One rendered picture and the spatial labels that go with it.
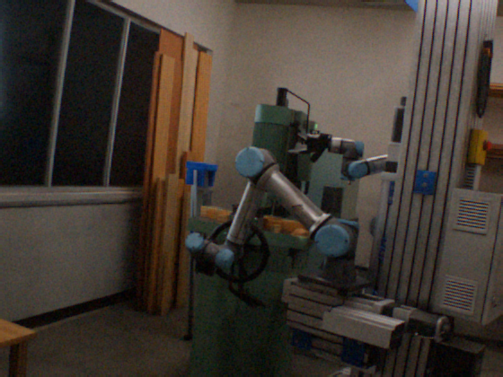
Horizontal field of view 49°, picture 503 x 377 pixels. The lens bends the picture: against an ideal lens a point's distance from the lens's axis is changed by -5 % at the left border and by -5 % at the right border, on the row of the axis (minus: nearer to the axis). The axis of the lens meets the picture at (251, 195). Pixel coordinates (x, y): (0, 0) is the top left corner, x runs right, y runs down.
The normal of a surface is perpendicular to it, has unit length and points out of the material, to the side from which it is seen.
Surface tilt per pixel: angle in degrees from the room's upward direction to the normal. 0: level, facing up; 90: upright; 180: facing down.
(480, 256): 90
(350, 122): 90
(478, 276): 90
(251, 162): 86
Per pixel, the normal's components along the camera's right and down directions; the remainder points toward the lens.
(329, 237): -0.27, 0.11
